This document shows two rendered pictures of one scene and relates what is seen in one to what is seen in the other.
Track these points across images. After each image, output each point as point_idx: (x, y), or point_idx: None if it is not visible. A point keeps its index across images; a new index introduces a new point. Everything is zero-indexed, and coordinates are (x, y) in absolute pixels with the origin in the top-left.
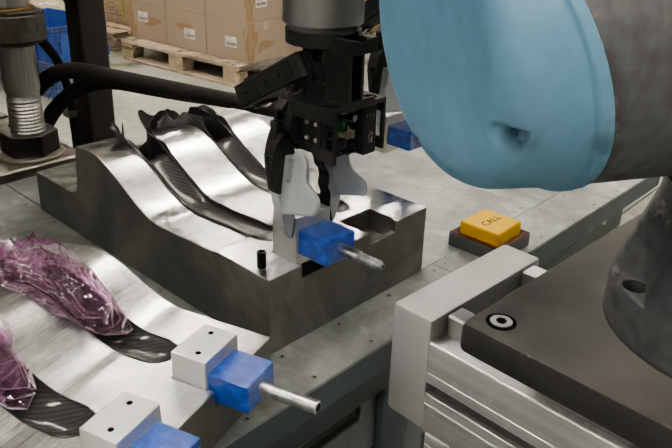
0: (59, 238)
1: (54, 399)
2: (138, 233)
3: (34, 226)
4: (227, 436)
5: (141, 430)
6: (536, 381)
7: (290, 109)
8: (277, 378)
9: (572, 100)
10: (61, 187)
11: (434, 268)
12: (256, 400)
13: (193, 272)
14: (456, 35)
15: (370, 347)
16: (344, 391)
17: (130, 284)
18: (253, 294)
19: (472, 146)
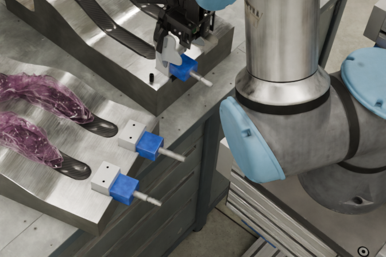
0: (26, 34)
1: (70, 160)
2: (77, 45)
3: (8, 24)
4: (143, 164)
5: (115, 179)
6: (268, 195)
7: (166, 18)
8: (162, 131)
9: (273, 177)
10: (22, 5)
11: (238, 51)
12: (157, 155)
13: (113, 73)
14: (243, 154)
15: (205, 109)
16: (192, 131)
17: (87, 92)
18: (147, 92)
19: (246, 175)
